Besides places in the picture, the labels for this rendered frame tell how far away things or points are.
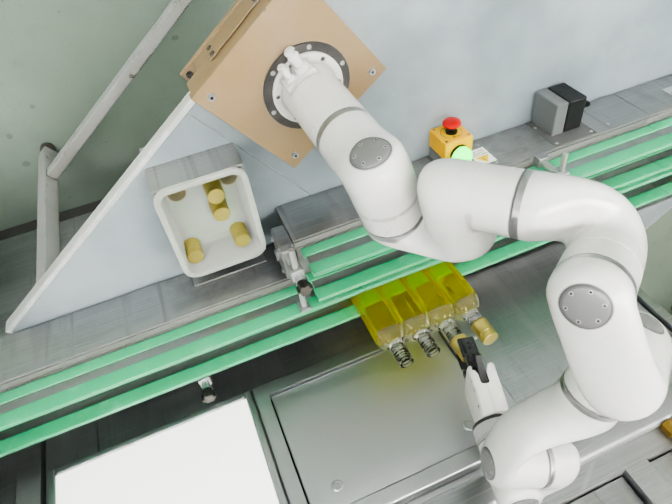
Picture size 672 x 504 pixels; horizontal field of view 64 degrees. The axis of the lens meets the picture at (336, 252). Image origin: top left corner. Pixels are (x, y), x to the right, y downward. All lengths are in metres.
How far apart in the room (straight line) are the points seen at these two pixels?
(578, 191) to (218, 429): 0.84
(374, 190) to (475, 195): 0.13
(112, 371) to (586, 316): 0.86
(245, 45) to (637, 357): 0.67
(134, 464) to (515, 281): 0.97
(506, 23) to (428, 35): 0.18
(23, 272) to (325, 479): 1.10
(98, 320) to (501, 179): 0.87
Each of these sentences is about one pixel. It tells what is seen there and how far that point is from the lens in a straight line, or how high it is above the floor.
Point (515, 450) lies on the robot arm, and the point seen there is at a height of 1.42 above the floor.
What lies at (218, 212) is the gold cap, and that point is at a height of 0.81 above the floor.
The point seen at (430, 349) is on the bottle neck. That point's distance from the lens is 1.06.
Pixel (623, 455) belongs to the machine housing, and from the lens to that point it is 1.20.
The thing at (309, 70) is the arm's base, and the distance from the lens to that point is 0.88.
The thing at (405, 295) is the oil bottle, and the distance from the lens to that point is 1.12.
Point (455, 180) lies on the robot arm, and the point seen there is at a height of 1.22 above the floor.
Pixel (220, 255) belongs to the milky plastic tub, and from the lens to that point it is 1.13.
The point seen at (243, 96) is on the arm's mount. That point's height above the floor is 0.85.
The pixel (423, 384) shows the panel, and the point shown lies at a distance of 1.18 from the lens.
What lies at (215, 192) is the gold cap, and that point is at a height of 0.81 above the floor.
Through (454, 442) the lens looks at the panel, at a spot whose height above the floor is 1.26.
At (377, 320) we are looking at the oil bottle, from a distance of 1.08.
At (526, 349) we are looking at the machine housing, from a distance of 1.30.
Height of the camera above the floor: 1.66
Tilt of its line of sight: 43 degrees down
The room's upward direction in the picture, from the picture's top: 149 degrees clockwise
